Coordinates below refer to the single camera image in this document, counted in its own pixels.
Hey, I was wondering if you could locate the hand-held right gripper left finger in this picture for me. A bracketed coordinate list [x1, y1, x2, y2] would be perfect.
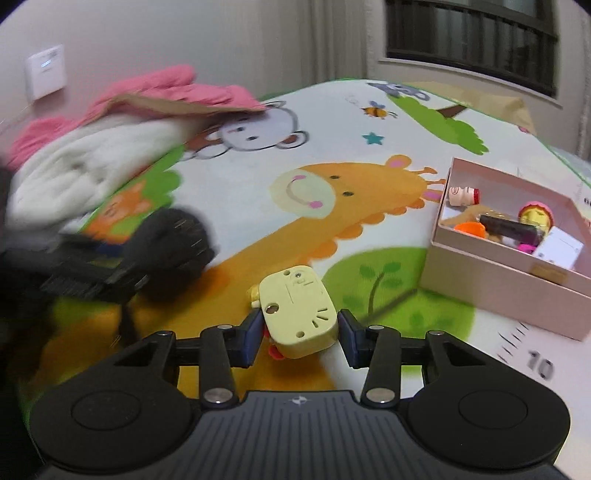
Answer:
[115, 308, 265, 409]

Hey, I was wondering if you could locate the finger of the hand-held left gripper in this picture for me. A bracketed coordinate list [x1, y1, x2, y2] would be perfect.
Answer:
[104, 258, 153, 298]

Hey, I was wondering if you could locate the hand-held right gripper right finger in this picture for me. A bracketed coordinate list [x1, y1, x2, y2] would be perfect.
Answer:
[337, 308, 490, 407]

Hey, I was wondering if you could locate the yellow plastic toy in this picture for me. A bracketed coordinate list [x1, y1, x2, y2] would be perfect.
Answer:
[247, 265, 339, 361]

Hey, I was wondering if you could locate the pink cardboard box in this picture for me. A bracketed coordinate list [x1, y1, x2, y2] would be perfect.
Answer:
[419, 157, 591, 343]

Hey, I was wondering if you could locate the orange plastic toy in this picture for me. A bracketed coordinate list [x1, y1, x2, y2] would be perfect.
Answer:
[453, 220, 486, 240]

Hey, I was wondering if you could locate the white bottle with red cap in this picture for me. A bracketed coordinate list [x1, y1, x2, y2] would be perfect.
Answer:
[444, 185, 482, 209]

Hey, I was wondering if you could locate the black rectangular device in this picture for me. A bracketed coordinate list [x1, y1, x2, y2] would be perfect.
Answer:
[479, 213, 546, 246]

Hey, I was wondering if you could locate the small white box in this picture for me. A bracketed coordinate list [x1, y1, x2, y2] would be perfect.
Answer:
[534, 226, 583, 269]

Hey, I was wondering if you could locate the white plush blanket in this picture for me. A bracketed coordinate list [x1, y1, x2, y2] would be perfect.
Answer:
[9, 113, 225, 223]

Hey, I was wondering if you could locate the animal print play mat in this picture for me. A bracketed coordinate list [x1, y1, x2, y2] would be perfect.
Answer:
[18, 78, 591, 480]

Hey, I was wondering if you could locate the brown cardboard sheet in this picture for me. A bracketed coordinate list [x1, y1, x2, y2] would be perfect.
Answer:
[105, 92, 267, 117]

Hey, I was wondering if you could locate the pink fluffy blanket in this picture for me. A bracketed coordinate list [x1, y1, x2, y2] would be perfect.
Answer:
[11, 65, 267, 168]

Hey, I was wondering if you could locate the yellow and pink toy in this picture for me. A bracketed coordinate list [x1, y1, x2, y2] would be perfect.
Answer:
[518, 200, 556, 230]

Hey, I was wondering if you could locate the white wall switch panel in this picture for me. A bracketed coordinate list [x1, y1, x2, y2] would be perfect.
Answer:
[24, 44, 66, 101]

